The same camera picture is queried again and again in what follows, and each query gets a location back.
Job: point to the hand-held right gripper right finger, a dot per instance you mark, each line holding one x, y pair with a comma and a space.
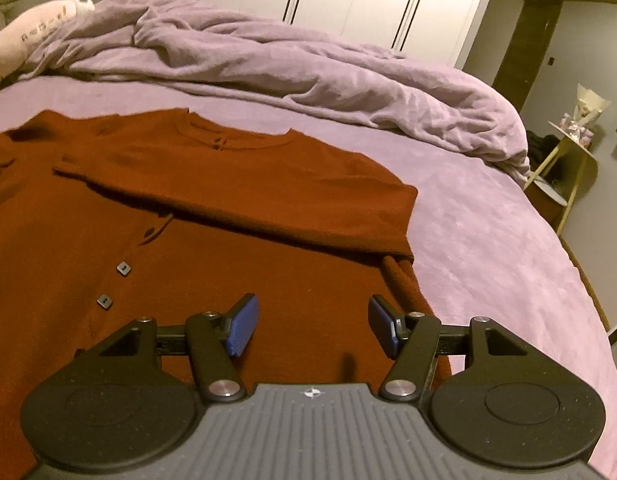
384, 329

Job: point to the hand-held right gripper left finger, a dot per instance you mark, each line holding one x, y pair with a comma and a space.
243, 325

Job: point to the brown towel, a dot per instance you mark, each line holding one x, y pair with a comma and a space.
238, 185

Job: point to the purple bed sheet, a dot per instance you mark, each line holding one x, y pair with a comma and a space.
488, 260

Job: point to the dark cloth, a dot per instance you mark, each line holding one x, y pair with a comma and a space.
540, 152

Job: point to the crumpled purple duvet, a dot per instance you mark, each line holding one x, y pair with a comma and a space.
288, 70

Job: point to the round yellow side table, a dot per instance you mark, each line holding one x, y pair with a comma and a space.
583, 155

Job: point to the wrapped flower bouquet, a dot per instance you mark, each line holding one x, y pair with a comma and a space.
590, 105

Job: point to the white wardrobe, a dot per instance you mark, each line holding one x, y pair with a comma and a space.
338, 0

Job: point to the white plush toy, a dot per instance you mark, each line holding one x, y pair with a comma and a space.
18, 40

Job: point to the dark wooden door frame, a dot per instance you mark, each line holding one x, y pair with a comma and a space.
528, 50

